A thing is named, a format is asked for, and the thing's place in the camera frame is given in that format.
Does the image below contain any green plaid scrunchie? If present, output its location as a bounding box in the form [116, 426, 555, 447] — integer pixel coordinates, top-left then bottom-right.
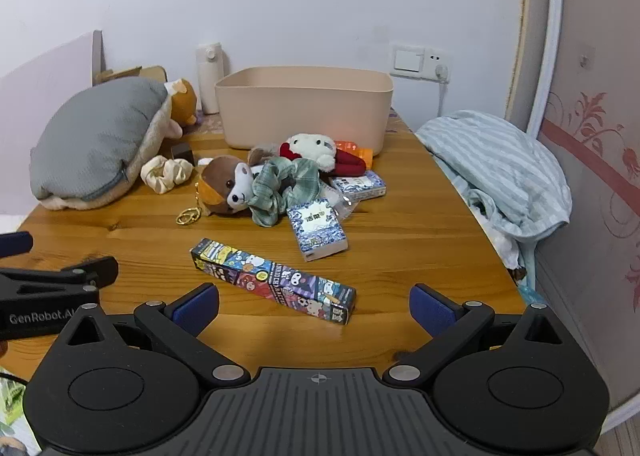
[248, 156, 333, 228]

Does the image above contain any purple patterned mat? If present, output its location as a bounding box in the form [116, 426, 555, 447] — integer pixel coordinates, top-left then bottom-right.
[192, 109, 226, 133]

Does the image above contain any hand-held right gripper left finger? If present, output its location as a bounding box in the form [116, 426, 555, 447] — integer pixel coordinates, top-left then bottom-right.
[50, 283, 252, 387]

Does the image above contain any white thermos bottle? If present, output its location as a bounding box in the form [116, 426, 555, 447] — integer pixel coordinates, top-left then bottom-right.
[196, 43, 224, 114]

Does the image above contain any white bear plush red outfit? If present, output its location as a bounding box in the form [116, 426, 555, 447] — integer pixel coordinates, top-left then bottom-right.
[278, 133, 368, 180]

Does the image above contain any grey turtle shell cushion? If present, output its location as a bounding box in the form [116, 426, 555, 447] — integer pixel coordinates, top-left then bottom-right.
[29, 76, 182, 211]

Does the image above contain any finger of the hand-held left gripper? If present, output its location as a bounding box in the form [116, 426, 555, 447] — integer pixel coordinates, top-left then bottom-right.
[0, 231, 34, 257]
[0, 256, 119, 293]

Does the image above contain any pale pink board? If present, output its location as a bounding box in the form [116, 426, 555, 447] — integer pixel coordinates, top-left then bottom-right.
[0, 30, 106, 217]

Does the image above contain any pink floral headboard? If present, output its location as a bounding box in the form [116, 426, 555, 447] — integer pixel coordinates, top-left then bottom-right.
[505, 0, 640, 437]

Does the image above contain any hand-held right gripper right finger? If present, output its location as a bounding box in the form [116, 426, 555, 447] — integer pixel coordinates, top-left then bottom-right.
[382, 283, 583, 388]

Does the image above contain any cream scrunchie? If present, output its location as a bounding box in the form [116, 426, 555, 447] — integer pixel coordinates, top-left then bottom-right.
[140, 155, 195, 195]

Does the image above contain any beige plastic container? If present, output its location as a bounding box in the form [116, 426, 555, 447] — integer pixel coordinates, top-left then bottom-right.
[215, 66, 394, 157]

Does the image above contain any orange small packet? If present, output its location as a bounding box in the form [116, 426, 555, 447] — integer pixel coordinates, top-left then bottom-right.
[334, 139, 375, 169]

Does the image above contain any white wall switch socket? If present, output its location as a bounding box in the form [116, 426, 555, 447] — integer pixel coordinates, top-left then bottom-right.
[390, 42, 453, 84]

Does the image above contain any long cartoon printed box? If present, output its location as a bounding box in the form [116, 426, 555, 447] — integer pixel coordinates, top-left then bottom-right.
[189, 237, 357, 324]

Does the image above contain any orange and white plush toy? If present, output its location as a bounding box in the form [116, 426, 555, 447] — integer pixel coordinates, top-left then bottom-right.
[164, 79, 199, 127]

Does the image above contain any white plug with cable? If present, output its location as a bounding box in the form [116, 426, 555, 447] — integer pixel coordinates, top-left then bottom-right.
[434, 64, 451, 118]

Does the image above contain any blue striped blanket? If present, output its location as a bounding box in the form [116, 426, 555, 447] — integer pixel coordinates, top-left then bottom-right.
[415, 110, 573, 287]

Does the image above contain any wooden stand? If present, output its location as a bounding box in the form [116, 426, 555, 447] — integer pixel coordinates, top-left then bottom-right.
[92, 65, 167, 87]

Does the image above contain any grey furry plush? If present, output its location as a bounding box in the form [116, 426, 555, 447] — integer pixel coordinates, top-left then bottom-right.
[175, 146, 301, 226]

